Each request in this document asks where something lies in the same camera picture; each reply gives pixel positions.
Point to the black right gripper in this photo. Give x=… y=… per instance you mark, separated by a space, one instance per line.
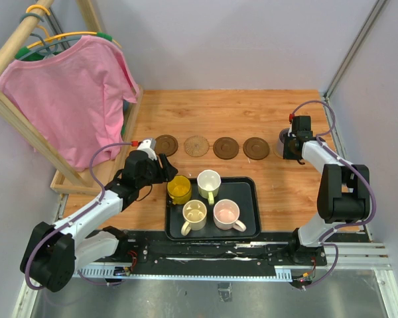
x=287 y=155

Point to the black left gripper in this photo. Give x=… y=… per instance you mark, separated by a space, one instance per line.
x=169 y=171

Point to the purple transparent cup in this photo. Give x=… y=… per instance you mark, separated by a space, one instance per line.
x=284 y=137

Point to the yellow transparent cup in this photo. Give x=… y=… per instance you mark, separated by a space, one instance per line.
x=179 y=190

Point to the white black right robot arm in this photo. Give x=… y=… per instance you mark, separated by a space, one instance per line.
x=343 y=196

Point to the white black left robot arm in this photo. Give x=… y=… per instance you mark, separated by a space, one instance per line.
x=76 y=225

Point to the woven rattan coaster right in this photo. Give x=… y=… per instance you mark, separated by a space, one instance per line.
x=277 y=152

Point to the woven rattan coaster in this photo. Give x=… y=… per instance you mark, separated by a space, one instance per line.
x=196 y=146
x=277 y=152

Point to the brown wooden coaster left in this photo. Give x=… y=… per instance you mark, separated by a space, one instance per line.
x=166 y=144

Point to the brown wooden coaster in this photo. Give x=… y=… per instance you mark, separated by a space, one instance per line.
x=226 y=148
x=256 y=148
x=166 y=144

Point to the woven rattan coaster left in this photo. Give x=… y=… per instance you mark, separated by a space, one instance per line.
x=196 y=146

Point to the brown wooden coaster right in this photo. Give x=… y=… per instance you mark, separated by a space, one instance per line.
x=256 y=148

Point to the brown wooden coaster middle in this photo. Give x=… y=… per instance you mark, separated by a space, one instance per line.
x=226 y=148

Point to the white ceramic mug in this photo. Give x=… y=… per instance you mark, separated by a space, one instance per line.
x=209 y=182

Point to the cream ceramic mug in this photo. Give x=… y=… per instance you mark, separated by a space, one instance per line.
x=194 y=213

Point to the pink ceramic mug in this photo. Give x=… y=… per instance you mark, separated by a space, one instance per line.
x=226 y=215

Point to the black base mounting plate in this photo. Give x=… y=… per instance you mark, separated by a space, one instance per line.
x=152 y=252

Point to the pink t-shirt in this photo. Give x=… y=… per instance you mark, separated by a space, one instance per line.
x=75 y=99

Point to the grey clothes hanger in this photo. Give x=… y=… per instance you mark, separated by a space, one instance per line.
x=47 y=48

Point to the yellow clothes hanger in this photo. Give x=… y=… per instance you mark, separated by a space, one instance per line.
x=91 y=19

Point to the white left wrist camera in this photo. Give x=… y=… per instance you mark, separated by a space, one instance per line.
x=148 y=146

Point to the aluminium frame rail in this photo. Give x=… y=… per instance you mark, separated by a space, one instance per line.
x=339 y=255

